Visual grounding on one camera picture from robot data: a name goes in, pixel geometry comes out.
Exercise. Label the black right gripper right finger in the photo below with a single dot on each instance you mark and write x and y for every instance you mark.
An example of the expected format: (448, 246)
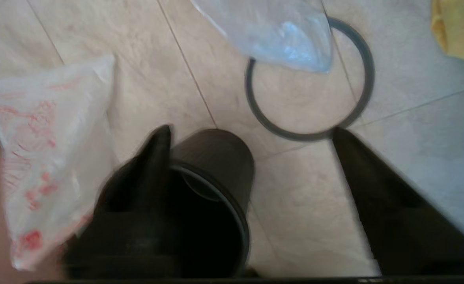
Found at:
(405, 236)

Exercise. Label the black round trash bin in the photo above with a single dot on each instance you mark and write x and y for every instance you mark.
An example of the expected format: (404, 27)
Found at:
(216, 157)

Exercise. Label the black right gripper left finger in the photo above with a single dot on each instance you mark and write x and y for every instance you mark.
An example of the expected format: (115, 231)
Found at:
(137, 236)

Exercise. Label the translucent white red-trimmed bag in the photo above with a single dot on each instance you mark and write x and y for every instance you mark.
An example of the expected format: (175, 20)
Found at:
(279, 35)

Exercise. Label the yellow shopping bag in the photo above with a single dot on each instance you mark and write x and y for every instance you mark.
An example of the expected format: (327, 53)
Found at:
(461, 31)

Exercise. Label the white bag with cartoon print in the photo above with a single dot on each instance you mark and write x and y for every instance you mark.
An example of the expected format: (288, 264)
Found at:
(46, 157)

